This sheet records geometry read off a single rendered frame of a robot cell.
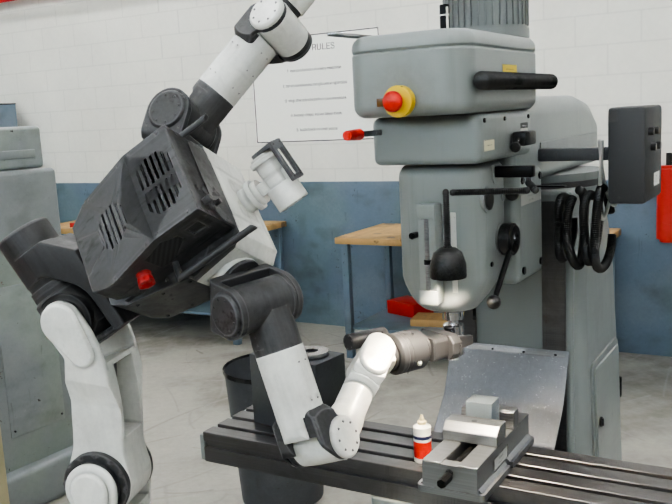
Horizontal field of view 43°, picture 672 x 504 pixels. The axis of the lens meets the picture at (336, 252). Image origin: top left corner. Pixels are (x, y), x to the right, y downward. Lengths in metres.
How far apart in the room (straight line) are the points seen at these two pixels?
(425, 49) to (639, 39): 4.45
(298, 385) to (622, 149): 0.89
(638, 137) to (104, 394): 1.24
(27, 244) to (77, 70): 6.86
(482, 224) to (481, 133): 0.20
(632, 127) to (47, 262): 1.25
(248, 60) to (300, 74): 5.24
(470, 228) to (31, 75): 7.61
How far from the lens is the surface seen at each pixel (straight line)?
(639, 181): 1.95
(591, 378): 2.32
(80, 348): 1.76
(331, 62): 6.85
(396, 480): 1.98
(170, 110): 1.72
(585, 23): 6.11
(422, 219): 1.76
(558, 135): 2.26
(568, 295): 2.21
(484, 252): 1.80
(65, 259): 1.75
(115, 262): 1.58
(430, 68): 1.63
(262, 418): 2.24
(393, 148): 1.77
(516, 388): 2.26
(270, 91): 7.16
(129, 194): 1.58
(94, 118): 8.49
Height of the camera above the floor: 1.74
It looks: 9 degrees down
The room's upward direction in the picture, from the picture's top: 3 degrees counter-clockwise
